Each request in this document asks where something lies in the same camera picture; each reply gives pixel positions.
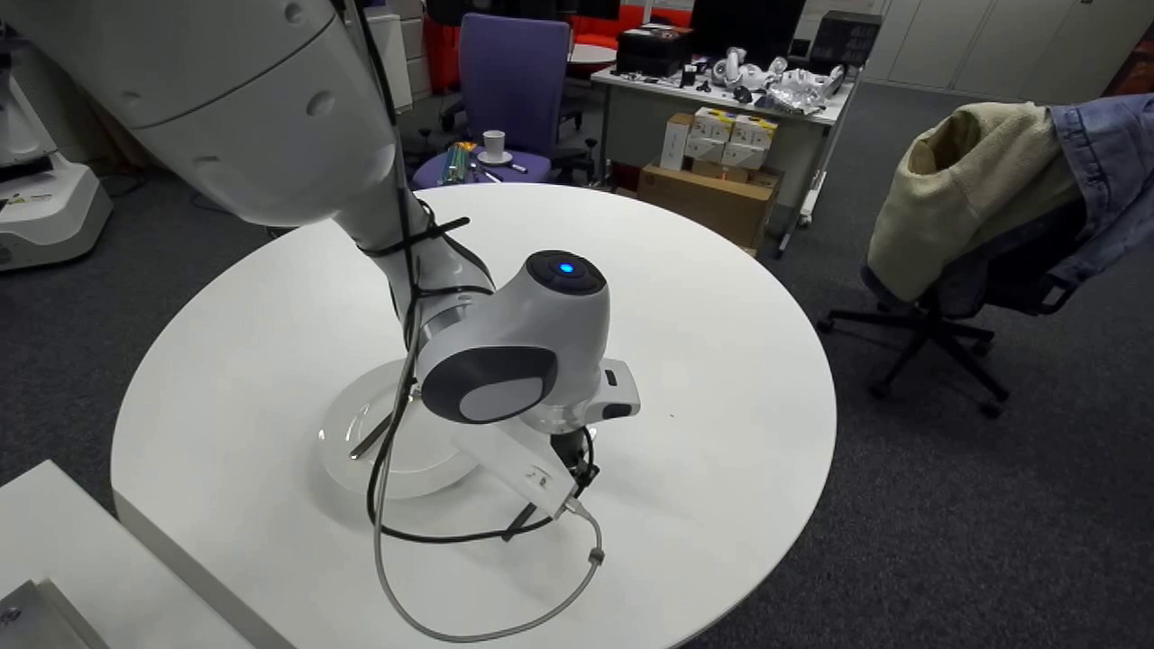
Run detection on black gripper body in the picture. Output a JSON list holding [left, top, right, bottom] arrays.
[[547, 421, 603, 498]]

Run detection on white round plate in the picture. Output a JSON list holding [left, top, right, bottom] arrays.
[[313, 356, 581, 514]]

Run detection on silver fork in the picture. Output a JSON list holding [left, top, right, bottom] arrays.
[[348, 405, 409, 461]]

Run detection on wooden crate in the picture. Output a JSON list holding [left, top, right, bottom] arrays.
[[636, 161, 782, 258]]

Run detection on small brown cardboard box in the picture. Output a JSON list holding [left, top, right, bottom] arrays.
[[657, 113, 698, 175]]

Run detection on grey office desk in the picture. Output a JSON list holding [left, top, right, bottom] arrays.
[[590, 64, 850, 260]]

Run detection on yellow white carton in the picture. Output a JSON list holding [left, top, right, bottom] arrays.
[[682, 105, 735, 175], [725, 113, 778, 176]]

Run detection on black swivel office chair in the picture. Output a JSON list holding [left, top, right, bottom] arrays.
[[818, 214, 1093, 426]]

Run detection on purple upholstered chair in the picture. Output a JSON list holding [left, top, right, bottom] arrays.
[[412, 12, 578, 193]]

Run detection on black bag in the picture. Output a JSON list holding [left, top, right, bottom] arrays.
[[615, 26, 698, 83]]

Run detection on pile of white parts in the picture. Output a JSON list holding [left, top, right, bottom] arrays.
[[691, 42, 850, 125]]

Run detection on large black monitor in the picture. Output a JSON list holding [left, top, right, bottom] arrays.
[[691, 0, 807, 69]]

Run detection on cream jacket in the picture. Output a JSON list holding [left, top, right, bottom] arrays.
[[867, 98, 1085, 308]]

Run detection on small black monitor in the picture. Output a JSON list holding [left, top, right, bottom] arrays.
[[807, 9, 889, 76]]

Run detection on white robot mounting platform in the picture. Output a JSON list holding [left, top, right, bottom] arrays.
[[0, 458, 260, 649]]

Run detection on white machine base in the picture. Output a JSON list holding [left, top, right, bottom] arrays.
[[0, 47, 121, 274]]

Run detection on blue denim jacket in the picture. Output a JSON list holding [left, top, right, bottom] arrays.
[[1043, 89, 1154, 295]]

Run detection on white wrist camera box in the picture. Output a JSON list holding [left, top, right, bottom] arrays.
[[597, 356, 647, 426]]

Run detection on black cable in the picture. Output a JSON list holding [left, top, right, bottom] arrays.
[[348, 0, 606, 548]]

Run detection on grey cable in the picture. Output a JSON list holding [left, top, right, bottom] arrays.
[[370, 339, 609, 646]]

